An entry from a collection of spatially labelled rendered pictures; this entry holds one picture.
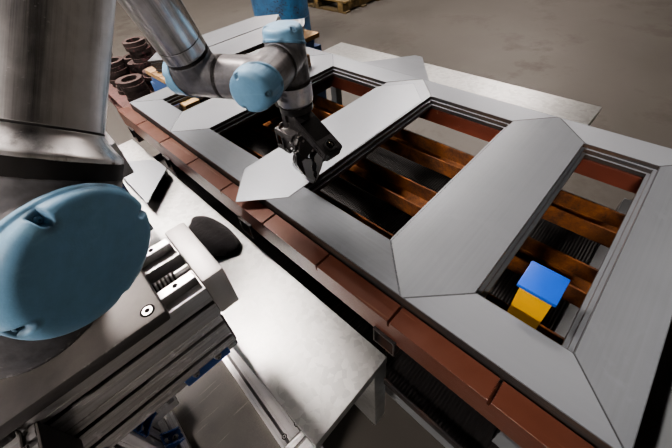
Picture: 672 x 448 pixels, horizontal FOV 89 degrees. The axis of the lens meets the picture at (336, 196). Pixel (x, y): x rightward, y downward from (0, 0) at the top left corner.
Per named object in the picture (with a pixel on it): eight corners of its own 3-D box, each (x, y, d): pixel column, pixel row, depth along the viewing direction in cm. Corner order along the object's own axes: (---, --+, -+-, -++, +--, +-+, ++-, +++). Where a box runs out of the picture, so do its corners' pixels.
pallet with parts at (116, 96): (175, 59, 398) (158, 15, 366) (226, 91, 322) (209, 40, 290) (95, 85, 360) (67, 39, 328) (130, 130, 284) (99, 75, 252)
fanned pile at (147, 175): (140, 148, 134) (135, 140, 131) (188, 191, 112) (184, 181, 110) (108, 164, 128) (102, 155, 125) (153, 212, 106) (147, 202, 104)
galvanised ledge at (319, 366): (135, 145, 142) (132, 139, 140) (386, 363, 71) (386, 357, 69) (85, 169, 132) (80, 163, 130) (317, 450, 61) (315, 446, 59)
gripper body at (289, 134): (302, 135, 84) (293, 89, 76) (326, 147, 80) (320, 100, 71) (278, 150, 81) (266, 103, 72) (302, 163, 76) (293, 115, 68)
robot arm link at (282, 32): (250, 32, 59) (270, 17, 65) (264, 92, 66) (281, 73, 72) (291, 32, 57) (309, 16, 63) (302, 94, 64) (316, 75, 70)
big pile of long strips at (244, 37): (272, 21, 204) (270, 10, 200) (319, 32, 182) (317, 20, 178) (144, 69, 165) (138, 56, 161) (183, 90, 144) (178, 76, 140)
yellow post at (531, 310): (503, 321, 72) (531, 268, 59) (528, 337, 69) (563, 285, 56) (492, 339, 69) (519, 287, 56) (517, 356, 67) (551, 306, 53)
